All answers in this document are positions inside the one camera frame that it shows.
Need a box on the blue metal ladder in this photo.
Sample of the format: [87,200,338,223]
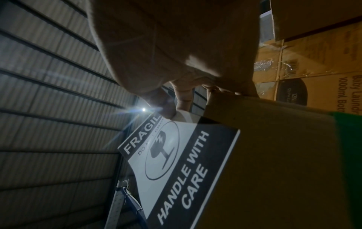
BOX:
[104,178,149,229]

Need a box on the plain brown cardboard box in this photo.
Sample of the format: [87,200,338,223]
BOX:
[269,0,362,42]

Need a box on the white box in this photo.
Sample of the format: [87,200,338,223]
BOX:
[259,9,275,42]

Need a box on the cardboard box with fragile label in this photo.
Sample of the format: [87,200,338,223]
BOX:
[117,91,362,229]

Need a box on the person's right hand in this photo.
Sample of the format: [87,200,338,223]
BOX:
[86,0,261,120]

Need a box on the taped brown cardboard box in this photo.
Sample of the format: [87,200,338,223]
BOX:
[252,28,362,101]

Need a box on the cardboard box with black print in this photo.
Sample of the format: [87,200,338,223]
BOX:
[274,71,362,115]

